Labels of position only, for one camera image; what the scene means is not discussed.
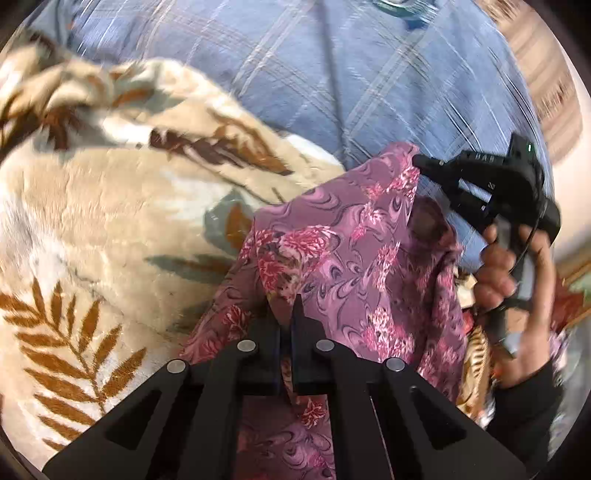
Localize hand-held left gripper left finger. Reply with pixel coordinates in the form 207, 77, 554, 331
42, 308, 282, 480

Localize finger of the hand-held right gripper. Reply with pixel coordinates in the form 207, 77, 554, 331
412, 150, 506, 222

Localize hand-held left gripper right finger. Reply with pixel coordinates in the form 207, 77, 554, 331
292, 294, 529, 480

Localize purple floral garment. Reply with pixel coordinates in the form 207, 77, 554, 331
179, 141, 472, 480

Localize person's right forearm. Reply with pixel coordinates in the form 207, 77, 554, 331
485, 357, 570, 477

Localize person's right hand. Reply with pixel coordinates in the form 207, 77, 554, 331
474, 222, 556, 389

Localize brown striped cloth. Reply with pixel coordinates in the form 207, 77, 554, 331
480, 0, 583, 155

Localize blue plaid cloth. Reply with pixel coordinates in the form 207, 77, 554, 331
28, 0, 556, 273

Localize red and gold patterned cloth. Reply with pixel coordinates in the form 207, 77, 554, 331
455, 265, 591, 428

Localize beige leaf-print blanket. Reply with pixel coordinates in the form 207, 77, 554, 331
0, 28, 347, 462

